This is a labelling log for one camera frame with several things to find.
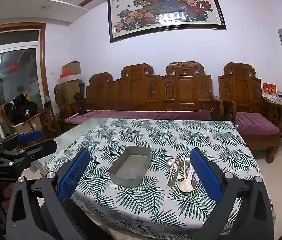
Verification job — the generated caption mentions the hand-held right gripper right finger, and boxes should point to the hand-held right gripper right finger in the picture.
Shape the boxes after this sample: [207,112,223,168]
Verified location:
[190,147,274,240]

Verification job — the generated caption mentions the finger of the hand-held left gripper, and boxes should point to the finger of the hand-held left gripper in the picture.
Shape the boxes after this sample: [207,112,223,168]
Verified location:
[0,139,58,180]
[0,129,44,147]

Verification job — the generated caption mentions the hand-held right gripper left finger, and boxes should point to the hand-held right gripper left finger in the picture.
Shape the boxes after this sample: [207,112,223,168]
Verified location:
[6,147,114,240]

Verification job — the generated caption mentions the metal spoon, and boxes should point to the metal spoon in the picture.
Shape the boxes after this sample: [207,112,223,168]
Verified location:
[184,156,198,189]
[165,159,181,187]

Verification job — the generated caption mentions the white ceramic spoon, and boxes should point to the white ceramic spoon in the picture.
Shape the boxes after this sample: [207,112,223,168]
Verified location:
[178,166,196,193]

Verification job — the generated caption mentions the metal fork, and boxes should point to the metal fork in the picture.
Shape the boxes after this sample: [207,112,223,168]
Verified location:
[175,155,189,180]

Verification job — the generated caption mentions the rectangular metal tray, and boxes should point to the rectangular metal tray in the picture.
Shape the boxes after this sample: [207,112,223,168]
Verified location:
[108,145,152,188]

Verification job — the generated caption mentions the open cardboard box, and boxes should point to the open cardboard box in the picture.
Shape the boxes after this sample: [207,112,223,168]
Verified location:
[9,117,44,134]

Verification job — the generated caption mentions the wooden round back chair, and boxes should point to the wooden round back chair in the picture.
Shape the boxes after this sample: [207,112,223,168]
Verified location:
[1,100,64,143]

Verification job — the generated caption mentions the pile of black clothes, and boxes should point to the pile of black clothes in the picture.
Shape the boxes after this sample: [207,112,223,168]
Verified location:
[4,94,40,125]

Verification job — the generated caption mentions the large stacked cardboard boxes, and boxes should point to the large stacked cardboard boxes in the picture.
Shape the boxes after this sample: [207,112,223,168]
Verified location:
[54,77,85,105]

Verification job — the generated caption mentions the red paper window decoration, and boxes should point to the red paper window decoration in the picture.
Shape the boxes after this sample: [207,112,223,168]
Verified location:
[7,60,20,73]

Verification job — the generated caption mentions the small black fan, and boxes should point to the small black fan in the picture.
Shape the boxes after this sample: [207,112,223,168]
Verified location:
[74,92,86,114]

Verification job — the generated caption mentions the leaf print tablecloth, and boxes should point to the leaf print tablecloth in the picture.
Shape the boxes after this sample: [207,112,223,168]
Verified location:
[42,118,276,240]

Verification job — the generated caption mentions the purple armchair cushion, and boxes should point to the purple armchair cushion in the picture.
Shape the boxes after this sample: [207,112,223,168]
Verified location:
[234,112,280,137]

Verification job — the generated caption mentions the wood framed glass door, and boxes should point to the wood framed glass door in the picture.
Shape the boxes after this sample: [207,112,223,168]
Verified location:
[0,22,47,130]

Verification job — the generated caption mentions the small brown cardboard box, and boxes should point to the small brown cardboard box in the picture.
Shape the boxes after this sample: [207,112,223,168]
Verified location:
[61,60,81,77]

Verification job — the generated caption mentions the purple sofa cushion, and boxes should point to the purple sofa cushion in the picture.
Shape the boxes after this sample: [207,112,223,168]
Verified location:
[65,110,213,125]

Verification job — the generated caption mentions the carved wooden sofa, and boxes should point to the carved wooden sofa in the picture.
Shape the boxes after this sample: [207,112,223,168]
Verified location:
[61,61,225,130]

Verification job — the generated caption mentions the carved wooden armchair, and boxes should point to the carved wooden armchair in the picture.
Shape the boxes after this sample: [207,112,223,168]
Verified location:
[218,62,282,163]

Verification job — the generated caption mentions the red desk calendar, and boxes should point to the red desk calendar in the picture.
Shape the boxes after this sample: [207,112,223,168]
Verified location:
[263,82,278,98]

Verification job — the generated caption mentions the framed peacock flower painting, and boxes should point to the framed peacock flower painting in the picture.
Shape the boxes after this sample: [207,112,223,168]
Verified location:
[107,0,227,43]

